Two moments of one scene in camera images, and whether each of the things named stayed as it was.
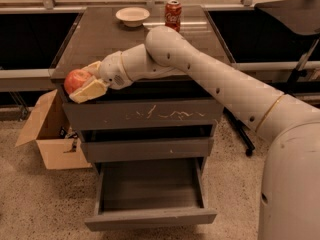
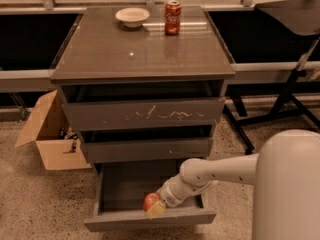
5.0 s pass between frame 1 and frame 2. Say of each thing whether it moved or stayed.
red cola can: stayed
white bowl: stayed
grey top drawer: stayed
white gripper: moved
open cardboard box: stayed
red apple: moved
